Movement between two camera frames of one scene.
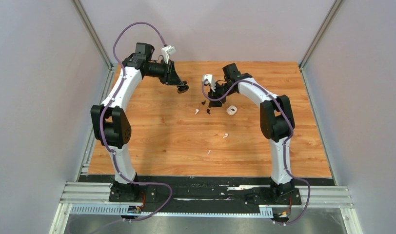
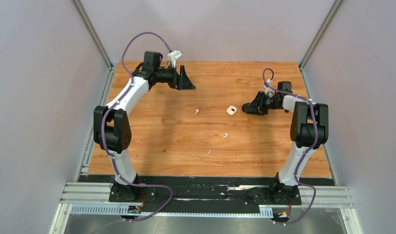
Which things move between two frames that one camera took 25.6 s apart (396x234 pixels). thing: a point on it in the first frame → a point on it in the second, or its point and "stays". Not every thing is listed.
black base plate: [165, 194] stays
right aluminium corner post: [321, 34] stays
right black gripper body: [220, 90] → [264, 103]
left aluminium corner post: [82, 13] stays
